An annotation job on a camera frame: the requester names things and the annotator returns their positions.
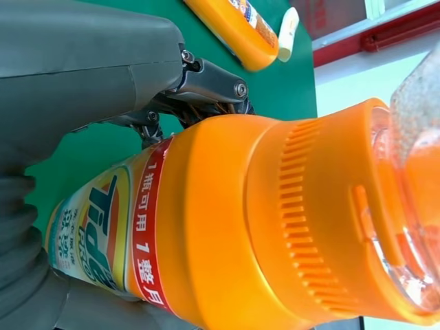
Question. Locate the orange detergent bottle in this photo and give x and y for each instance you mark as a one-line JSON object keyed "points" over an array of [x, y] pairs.
{"points": [[223, 218], [237, 36]]}

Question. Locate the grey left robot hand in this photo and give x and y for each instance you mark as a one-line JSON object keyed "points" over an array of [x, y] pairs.
{"points": [[86, 68]]}

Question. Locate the white lotion bottle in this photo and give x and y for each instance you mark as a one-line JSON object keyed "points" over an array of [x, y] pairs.
{"points": [[287, 36]]}

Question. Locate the white cabinet with red panel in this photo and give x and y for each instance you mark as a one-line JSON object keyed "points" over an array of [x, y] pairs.
{"points": [[395, 38]]}

